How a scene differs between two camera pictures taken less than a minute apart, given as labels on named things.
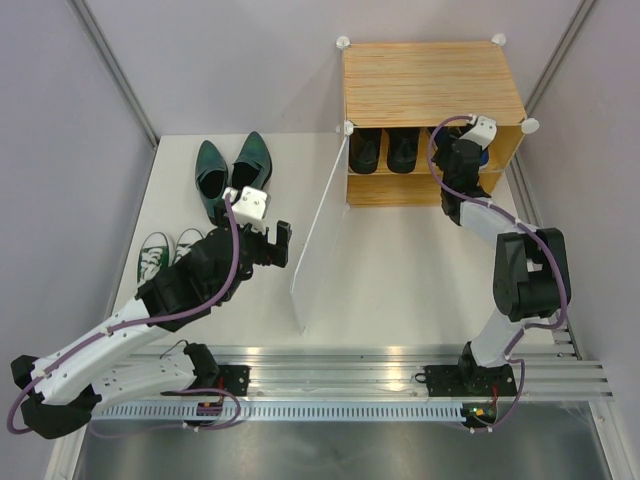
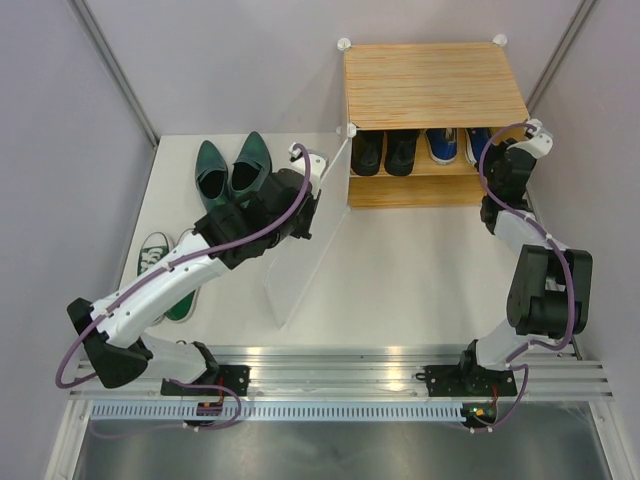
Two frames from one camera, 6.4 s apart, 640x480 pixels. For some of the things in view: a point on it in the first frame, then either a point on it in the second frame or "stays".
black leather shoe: x=402 y=149 stays
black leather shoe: x=364 y=146 stays
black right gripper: x=440 y=156 → x=495 y=151
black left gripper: x=276 y=254 → x=311 y=206
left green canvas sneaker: x=154 y=255 stays
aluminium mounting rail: x=388 y=372 stays
